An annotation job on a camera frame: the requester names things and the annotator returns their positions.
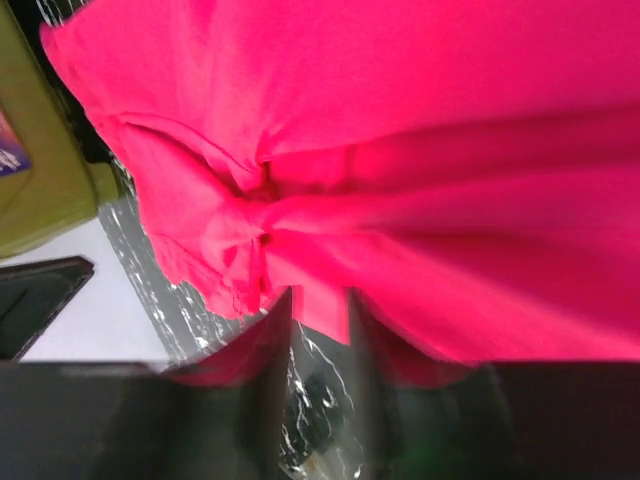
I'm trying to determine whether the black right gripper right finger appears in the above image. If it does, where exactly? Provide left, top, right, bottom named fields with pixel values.
left=348, top=291, right=639, bottom=479

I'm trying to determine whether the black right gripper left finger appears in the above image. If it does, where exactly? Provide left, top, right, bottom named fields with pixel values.
left=1, top=291, right=293, bottom=479

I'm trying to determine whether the bright pink t shirt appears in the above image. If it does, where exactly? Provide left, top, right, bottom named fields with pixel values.
left=39, top=1, right=639, bottom=379

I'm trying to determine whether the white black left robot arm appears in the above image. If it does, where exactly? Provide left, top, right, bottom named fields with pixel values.
left=1, top=256, right=94, bottom=361

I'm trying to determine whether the olive green plastic tub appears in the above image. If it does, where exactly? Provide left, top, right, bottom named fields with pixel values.
left=1, top=2, right=119, bottom=258

